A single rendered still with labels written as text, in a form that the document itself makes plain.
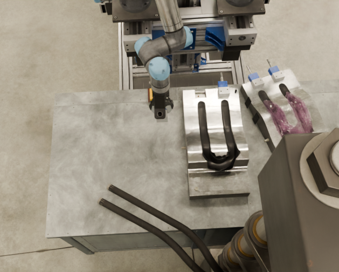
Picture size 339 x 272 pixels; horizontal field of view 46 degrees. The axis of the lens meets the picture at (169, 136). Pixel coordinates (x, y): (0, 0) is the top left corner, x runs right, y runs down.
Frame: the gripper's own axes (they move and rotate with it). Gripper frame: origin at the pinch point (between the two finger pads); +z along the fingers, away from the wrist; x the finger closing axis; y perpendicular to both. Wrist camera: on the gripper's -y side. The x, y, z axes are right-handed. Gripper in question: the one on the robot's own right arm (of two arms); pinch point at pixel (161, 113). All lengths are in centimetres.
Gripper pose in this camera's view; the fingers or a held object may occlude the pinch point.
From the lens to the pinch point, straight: 177.5
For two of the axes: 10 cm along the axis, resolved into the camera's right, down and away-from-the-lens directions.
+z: 0.1, 3.9, 9.2
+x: -10.0, 0.5, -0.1
